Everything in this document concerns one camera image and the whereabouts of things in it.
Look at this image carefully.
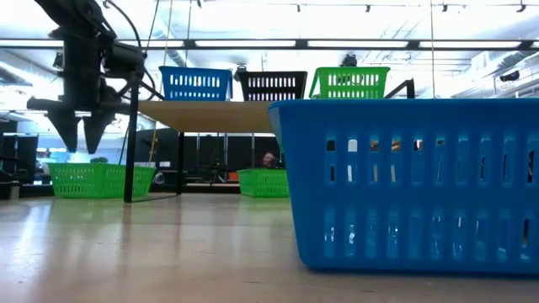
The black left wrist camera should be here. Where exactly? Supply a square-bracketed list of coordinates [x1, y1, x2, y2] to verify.
[104, 40, 146, 80]

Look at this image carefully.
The person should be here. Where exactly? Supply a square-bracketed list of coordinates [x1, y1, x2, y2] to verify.
[260, 151, 280, 171]

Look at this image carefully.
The black plastic basket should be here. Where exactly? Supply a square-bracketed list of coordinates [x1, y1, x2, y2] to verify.
[237, 70, 309, 103]

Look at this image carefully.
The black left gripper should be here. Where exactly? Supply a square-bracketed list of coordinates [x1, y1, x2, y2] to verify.
[26, 38, 132, 155]

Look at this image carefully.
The green plastic basket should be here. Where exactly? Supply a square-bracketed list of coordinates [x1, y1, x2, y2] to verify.
[308, 66, 392, 100]
[46, 162, 157, 200]
[236, 167, 291, 199]

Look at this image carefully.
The black room partition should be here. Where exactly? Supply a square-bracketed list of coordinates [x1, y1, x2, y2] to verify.
[134, 133, 285, 189]

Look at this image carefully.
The blue plastic basket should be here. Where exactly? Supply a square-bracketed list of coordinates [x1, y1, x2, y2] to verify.
[158, 65, 234, 103]
[267, 97, 539, 275]

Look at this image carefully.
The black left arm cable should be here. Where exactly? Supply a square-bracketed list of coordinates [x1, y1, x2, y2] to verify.
[103, 0, 166, 102]

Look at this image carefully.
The wooden shelf with black legs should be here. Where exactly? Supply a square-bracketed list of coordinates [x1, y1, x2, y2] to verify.
[123, 78, 416, 204]

